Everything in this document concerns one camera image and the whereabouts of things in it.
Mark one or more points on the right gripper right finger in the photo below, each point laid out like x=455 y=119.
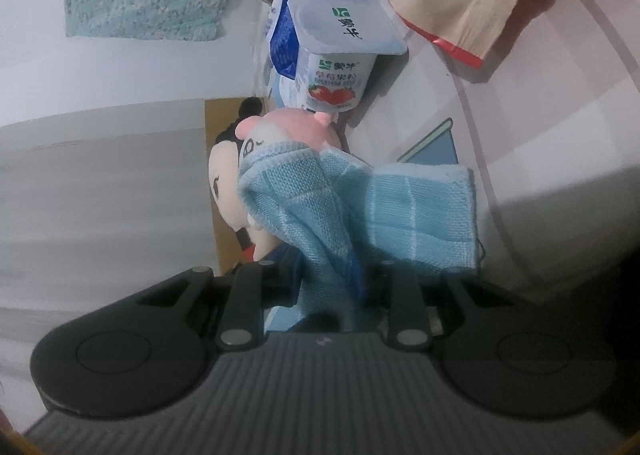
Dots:
x=394 y=286

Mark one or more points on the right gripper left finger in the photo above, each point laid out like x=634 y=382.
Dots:
x=256 y=287

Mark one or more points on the light blue checkered towel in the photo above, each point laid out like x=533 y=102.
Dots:
x=344 y=215

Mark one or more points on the black haired doll plush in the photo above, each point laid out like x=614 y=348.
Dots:
x=223 y=169

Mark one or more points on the strawberry yogurt cup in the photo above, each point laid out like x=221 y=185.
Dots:
x=338 y=44

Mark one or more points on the pink round plush toy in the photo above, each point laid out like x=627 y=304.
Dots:
x=283 y=136

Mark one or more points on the brown cardboard box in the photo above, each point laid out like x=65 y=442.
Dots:
x=233 y=244

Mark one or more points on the checkered table cloth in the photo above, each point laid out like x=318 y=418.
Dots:
x=549 y=126

